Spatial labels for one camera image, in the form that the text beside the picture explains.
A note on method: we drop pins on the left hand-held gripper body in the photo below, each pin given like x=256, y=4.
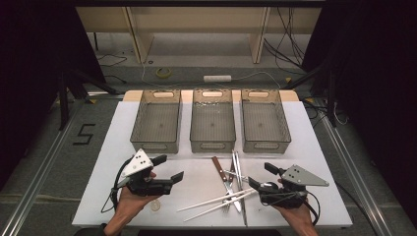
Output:
x=137, y=164

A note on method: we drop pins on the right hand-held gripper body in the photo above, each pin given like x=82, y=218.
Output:
x=295, y=177

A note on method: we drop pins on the smoky clear plastic bin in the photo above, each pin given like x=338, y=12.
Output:
x=212, y=114
x=157, y=121
x=262, y=114

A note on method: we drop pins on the white chopstick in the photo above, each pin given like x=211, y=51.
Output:
x=213, y=200
x=213, y=209

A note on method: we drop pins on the person's right hand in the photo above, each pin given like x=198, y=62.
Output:
x=298, y=216

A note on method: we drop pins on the person's left hand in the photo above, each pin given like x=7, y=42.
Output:
x=131, y=203

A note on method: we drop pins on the clear rubber band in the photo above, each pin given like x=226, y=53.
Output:
x=151, y=205

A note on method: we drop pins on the black metal stand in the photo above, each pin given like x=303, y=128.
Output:
x=331, y=98
x=63, y=98

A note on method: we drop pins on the yellow tape roll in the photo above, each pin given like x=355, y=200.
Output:
x=157, y=72

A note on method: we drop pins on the white power strip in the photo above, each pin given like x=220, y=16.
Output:
x=217, y=78

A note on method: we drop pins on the black curtain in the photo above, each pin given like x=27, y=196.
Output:
x=377, y=82
x=29, y=65

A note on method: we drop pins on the beige wooden desk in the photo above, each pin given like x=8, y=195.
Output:
x=196, y=19

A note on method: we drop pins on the aluminium floor rail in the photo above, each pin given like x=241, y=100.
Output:
x=364, y=193
x=33, y=193

